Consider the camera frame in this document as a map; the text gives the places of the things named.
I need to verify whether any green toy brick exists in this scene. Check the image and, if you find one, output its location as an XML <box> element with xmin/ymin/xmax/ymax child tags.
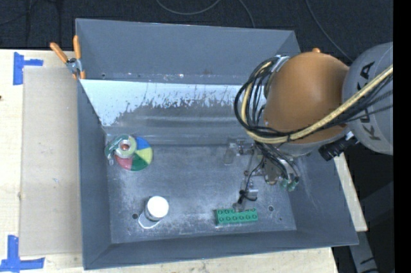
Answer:
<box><xmin>214</xmin><ymin>207</ymin><xmax>259</xmax><ymax>226</ymax></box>

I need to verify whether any clear bottle with white cap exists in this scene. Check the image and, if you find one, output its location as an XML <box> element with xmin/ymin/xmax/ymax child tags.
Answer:
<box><xmin>137</xmin><ymin>195</ymin><xmax>170</xmax><ymax>230</ymax></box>

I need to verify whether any grey metal bin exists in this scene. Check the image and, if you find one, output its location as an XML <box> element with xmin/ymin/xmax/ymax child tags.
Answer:
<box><xmin>74</xmin><ymin>18</ymin><xmax>360</xmax><ymax>270</ymax></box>

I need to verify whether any pale wood flat board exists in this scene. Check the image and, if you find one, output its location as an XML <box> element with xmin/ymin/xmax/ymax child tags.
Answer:
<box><xmin>18</xmin><ymin>66</ymin><xmax>85</xmax><ymax>257</ymax></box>

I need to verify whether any multicoloured segmented toy top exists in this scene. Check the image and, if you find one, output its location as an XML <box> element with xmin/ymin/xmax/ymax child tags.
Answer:
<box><xmin>104</xmin><ymin>134</ymin><xmax>154</xmax><ymax>172</ymax></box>

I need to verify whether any black cylinder on white bracket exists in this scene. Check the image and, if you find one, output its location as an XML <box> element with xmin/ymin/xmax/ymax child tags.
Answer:
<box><xmin>318</xmin><ymin>132</ymin><xmax>356</xmax><ymax>162</ymax></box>

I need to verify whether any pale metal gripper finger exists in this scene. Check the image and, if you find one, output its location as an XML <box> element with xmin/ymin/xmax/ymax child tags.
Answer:
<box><xmin>223</xmin><ymin>138</ymin><xmax>254</xmax><ymax>166</ymax></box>
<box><xmin>232</xmin><ymin>180</ymin><xmax>259</xmax><ymax>212</ymax></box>

